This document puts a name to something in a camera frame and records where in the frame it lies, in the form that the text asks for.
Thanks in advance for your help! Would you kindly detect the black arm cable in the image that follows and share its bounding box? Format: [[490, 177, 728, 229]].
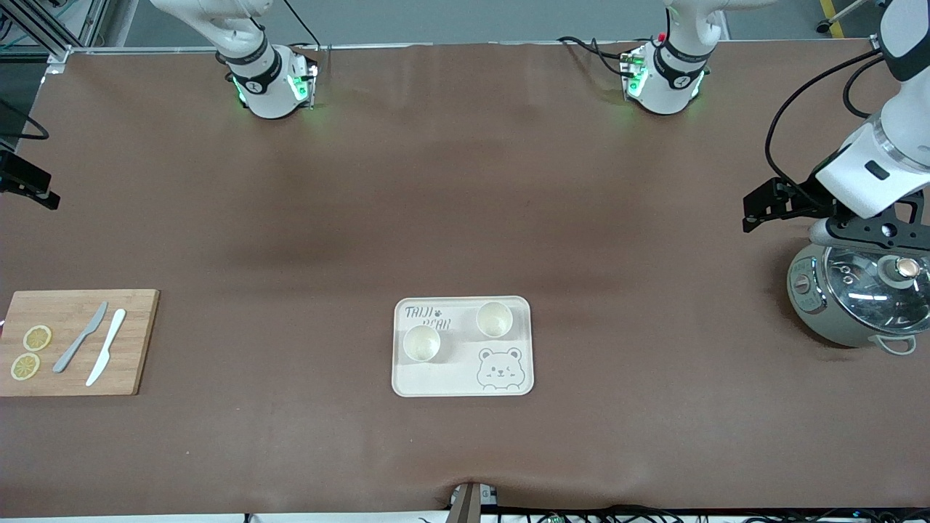
[[843, 54, 884, 121], [764, 49, 889, 211]]

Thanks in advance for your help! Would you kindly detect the white plastic knife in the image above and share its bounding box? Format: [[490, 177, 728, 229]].
[[86, 309, 127, 387]]

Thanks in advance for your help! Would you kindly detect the white plastic cup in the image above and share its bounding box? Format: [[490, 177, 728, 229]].
[[403, 324, 442, 363], [476, 301, 514, 338]]

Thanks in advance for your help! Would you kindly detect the grey plastic knife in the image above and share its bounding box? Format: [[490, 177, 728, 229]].
[[52, 301, 109, 374]]

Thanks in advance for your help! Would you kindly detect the aluminium frame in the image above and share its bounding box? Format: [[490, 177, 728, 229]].
[[0, 0, 111, 63]]

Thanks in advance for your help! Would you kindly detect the white tray with bear print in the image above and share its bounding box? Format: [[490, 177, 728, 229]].
[[392, 296, 535, 398]]

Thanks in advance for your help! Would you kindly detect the black base cable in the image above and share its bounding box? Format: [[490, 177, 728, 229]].
[[282, 0, 322, 53], [557, 35, 642, 78]]

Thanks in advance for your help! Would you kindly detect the grey cooking pot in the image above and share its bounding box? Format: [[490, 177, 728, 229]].
[[787, 243, 930, 357]]

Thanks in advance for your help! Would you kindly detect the bamboo cutting board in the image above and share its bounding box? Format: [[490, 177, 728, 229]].
[[0, 289, 161, 397]]

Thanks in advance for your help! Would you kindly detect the grey clamp bracket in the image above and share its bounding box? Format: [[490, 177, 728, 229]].
[[449, 481, 499, 523]]

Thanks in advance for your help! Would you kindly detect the brown table mat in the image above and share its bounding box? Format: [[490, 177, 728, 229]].
[[0, 44, 930, 518]]

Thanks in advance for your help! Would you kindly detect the glass pot lid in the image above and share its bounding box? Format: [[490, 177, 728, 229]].
[[825, 247, 930, 336]]

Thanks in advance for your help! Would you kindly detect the black hanging cable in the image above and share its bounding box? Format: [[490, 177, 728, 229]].
[[0, 96, 49, 141]]

